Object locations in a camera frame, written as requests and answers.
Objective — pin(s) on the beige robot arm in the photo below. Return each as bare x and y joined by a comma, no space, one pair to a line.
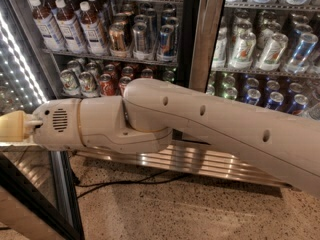
143,119

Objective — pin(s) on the steel fridge bottom grille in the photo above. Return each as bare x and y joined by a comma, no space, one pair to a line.
193,158

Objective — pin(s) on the green can right fridge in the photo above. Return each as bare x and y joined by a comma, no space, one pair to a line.
210,90

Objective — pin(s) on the gold tall can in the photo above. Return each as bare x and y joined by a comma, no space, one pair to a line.
119,38

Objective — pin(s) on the middle tea bottle white cap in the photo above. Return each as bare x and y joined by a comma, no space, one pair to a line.
70,28

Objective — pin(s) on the tea bottle white cap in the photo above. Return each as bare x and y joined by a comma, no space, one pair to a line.
47,26
70,28
93,29

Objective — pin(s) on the left tea bottle white cap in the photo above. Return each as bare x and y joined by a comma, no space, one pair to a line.
47,26

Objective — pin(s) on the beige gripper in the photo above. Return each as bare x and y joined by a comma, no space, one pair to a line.
57,124

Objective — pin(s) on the blue soda can middle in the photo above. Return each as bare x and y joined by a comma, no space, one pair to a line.
274,101

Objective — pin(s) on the blue soda can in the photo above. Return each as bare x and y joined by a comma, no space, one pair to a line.
252,96
274,101
298,104

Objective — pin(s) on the red soda can middle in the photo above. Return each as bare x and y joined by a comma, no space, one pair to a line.
123,82

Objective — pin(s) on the red soda can left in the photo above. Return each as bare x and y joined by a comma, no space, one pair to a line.
107,87

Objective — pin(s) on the white sparkling can left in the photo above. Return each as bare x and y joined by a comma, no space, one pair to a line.
219,56

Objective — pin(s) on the red soda can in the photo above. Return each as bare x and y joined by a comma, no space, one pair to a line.
107,87
123,82

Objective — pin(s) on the white sparkling can middle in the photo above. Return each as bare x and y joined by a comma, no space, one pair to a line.
241,56

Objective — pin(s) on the white sparkling can right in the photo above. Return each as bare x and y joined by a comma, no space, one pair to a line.
272,52

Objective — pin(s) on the glass fridge door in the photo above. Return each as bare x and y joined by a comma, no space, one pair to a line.
299,68
38,197

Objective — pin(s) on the white sparkling can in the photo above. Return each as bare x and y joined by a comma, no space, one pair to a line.
241,56
272,52
219,56

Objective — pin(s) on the blue silver energy can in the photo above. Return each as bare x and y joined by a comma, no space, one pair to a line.
165,50

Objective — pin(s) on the blue soda can left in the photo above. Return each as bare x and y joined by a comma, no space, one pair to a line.
252,96

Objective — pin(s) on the green white soda can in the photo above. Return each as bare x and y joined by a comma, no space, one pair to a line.
70,82

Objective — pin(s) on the right tea bottle white cap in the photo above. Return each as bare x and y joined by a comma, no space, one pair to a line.
93,29

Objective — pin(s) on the silver tall can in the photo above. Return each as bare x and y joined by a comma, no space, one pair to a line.
142,44

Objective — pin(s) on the blue soda can right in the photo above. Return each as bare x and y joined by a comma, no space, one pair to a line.
298,104

